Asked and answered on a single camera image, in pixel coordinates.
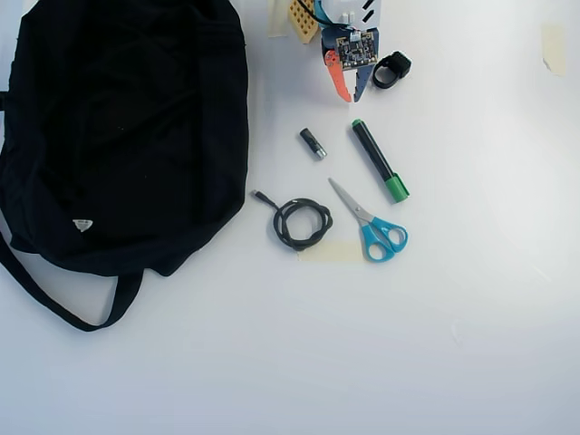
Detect yellow perforated block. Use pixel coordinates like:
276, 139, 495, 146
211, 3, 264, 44
286, 0, 324, 46

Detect black fabric bag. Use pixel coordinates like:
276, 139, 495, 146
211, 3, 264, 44
0, 0, 251, 334

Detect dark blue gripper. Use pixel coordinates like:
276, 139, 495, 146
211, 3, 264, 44
320, 26, 382, 105

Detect black coiled cable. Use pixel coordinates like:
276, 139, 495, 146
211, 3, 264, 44
250, 189, 335, 253

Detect narrow masking tape strip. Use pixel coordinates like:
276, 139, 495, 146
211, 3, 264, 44
266, 0, 292, 39

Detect camera circuit board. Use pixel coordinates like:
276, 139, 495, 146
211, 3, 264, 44
334, 34, 380, 73

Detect black marker with green cap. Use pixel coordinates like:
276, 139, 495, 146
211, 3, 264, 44
350, 118, 411, 205

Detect blue-handled scissors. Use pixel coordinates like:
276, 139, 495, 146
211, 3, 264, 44
327, 177, 410, 264

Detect masking tape piece torn corner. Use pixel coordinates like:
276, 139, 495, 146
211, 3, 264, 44
540, 24, 568, 78

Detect black ring-shaped plastic part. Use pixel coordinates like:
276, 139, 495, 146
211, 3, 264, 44
372, 50, 414, 91

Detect wide masking tape strip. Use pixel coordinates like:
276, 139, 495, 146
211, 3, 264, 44
295, 239, 366, 264

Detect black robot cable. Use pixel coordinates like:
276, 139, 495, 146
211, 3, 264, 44
297, 0, 337, 26

